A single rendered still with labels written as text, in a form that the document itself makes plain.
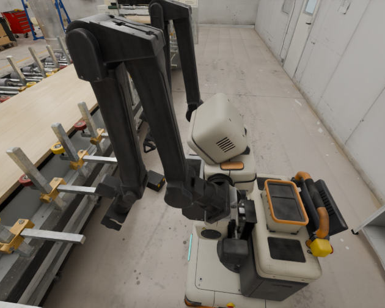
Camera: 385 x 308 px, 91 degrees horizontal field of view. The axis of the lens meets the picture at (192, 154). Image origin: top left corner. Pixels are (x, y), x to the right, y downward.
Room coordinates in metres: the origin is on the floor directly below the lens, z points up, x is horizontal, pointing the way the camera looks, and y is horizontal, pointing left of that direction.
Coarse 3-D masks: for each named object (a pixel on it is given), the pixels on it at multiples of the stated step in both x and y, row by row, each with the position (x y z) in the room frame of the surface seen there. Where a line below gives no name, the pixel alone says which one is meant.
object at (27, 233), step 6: (6, 228) 0.39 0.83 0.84; (24, 234) 0.36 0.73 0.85; (30, 234) 0.36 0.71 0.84; (36, 234) 0.36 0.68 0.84; (42, 234) 0.36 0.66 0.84; (48, 234) 0.37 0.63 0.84; (54, 234) 0.37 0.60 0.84; (60, 234) 0.37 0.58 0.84; (66, 234) 0.37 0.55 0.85; (72, 234) 0.37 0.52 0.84; (78, 234) 0.37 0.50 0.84; (54, 240) 0.35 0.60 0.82; (60, 240) 0.34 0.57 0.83; (66, 240) 0.34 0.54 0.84; (72, 240) 0.34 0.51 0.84; (78, 240) 0.34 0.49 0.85; (84, 240) 0.35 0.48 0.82
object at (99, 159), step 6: (60, 156) 0.87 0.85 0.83; (66, 156) 0.87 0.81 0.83; (84, 156) 0.88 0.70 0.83; (90, 156) 0.88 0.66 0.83; (96, 156) 0.88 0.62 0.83; (90, 162) 0.86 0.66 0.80; (96, 162) 0.85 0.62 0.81; (102, 162) 0.85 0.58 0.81; (108, 162) 0.84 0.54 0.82; (114, 162) 0.84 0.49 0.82
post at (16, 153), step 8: (8, 152) 0.57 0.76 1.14; (16, 152) 0.58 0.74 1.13; (16, 160) 0.57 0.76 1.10; (24, 160) 0.59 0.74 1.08; (24, 168) 0.57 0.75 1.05; (32, 168) 0.59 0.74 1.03; (32, 176) 0.57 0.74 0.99; (40, 176) 0.60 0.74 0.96; (40, 184) 0.57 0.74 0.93; (48, 184) 0.60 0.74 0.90; (48, 192) 0.57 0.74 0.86; (56, 200) 0.58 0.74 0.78
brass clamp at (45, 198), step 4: (52, 180) 0.66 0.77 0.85; (60, 180) 0.66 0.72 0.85; (52, 184) 0.63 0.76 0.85; (56, 184) 0.63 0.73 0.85; (60, 184) 0.65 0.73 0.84; (64, 184) 0.66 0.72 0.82; (52, 192) 0.58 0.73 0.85; (56, 192) 0.60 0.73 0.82; (44, 196) 0.56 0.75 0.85; (48, 196) 0.56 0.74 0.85; (52, 196) 0.57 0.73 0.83; (56, 196) 0.59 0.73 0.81; (40, 200) 0.55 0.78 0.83; (44, 200) 0.55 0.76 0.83; (48, 200) 0.54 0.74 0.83
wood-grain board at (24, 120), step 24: (72, 72) 2.17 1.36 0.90; (24, 96) 1.57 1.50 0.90; (48, 96) 1.58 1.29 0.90; (72, 96) 1.58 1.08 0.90; (0, 120) 1.18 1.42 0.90; (24, 120) 1.18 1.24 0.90; (48, 120) 1.18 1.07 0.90; (72, 120) 1.19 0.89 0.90; (0, 144) 0.91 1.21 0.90; (24, 144) 0.91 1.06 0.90; (48, 144) 0.91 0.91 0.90; (0, 168) 0.70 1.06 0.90; (0, 192) 0.54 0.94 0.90
